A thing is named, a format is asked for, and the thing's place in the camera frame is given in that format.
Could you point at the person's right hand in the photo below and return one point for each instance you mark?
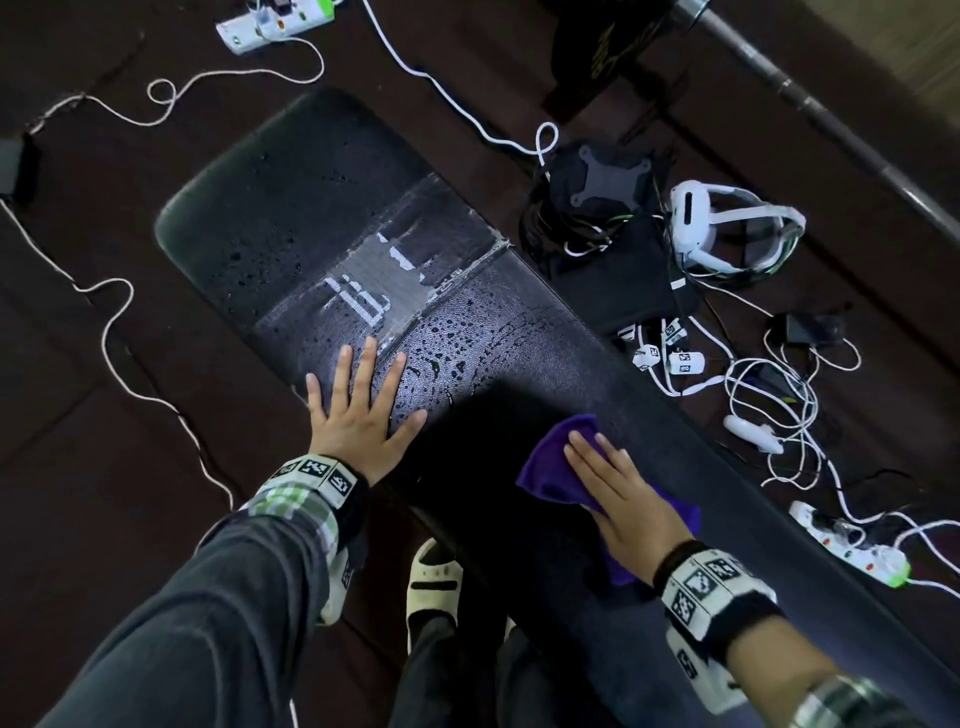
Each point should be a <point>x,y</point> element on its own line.
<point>637,525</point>

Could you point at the person's left hand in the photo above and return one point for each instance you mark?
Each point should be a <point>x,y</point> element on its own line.
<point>356,435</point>

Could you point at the purple cleaning cloth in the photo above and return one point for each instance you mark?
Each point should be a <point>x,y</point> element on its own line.
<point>544,469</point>

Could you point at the black bench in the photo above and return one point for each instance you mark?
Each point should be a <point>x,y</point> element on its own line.
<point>300,210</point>

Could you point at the person's right forearm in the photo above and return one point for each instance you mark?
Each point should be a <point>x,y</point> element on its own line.
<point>787,660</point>

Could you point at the person's left forearm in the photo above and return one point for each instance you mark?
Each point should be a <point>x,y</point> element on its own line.
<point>202,630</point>

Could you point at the person's white left sandal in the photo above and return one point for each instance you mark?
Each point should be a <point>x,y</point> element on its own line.
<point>435,581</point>

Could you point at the person's dark trousers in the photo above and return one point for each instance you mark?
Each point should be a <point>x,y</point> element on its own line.
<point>450,682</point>

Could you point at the black right wristband with markers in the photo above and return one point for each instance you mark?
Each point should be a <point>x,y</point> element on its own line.
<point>712,592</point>

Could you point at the white handheld controller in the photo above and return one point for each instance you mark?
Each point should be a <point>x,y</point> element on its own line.
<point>750,433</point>

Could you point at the white power strip green end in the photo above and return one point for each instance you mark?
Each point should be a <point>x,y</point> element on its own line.
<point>255,26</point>
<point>855,551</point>

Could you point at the black flat pouch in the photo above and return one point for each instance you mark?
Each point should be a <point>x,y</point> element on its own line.
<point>630,285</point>

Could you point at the white headset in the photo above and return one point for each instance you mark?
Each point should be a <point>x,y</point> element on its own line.
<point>690,225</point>

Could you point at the black power adapter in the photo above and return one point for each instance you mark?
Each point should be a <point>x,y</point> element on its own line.
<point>16,169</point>

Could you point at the steel barbell bar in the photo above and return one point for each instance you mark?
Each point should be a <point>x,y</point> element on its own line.
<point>825,112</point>

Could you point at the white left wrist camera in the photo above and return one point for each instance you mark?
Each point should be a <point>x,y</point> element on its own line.
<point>339,585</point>

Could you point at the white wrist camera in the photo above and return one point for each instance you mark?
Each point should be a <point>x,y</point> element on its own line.
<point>339,585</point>
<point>709,682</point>

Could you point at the small white tagged camera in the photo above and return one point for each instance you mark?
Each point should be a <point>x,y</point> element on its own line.
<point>645,358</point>
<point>675,331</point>
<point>686,363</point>

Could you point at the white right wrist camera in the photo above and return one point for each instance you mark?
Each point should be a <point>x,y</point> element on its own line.
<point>709,682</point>

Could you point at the black cap with grey bracket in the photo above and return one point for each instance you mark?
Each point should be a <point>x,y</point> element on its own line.
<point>600,180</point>

